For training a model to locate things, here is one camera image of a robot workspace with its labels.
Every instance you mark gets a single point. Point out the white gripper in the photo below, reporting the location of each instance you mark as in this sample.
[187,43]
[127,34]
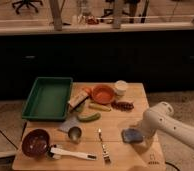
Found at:
[141,130]

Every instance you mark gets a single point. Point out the blue sponge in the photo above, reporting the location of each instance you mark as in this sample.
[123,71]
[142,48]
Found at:
[131,136]

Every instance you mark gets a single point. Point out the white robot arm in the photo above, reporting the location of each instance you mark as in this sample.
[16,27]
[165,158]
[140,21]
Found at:
[159,117]

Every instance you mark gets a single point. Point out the orange bowl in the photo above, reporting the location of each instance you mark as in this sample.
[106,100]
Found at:
[103,94]

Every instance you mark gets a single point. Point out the purple bowl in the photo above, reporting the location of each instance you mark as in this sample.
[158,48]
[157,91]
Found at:
[36,143]

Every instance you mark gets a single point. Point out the dark grape bunch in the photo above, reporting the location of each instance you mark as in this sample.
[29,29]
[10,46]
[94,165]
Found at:
[122,105]

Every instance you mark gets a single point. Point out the metal fork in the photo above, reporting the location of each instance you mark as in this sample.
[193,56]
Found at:
[105,154]

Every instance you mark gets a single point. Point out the green cucumber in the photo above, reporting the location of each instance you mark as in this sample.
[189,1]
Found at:
[89,118]

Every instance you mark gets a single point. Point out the white cup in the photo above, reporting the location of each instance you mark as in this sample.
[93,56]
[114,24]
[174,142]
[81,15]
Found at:
[120,87]

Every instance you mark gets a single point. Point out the yellow banana toy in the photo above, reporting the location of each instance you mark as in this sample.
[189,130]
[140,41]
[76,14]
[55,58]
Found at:
[99,107]

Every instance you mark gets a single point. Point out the green pepper toy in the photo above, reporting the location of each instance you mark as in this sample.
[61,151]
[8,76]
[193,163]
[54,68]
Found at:
[80,107]

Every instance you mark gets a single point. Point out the grey cloth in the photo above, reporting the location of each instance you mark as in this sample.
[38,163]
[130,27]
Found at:
[68,124]

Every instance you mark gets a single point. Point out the green plastic tray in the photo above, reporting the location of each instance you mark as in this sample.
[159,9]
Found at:
[48,99]

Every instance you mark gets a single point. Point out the black office chair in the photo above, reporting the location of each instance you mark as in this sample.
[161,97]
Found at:
[28,3]

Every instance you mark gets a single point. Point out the white handled brush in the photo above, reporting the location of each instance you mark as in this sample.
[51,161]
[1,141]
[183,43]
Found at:
[57,152]

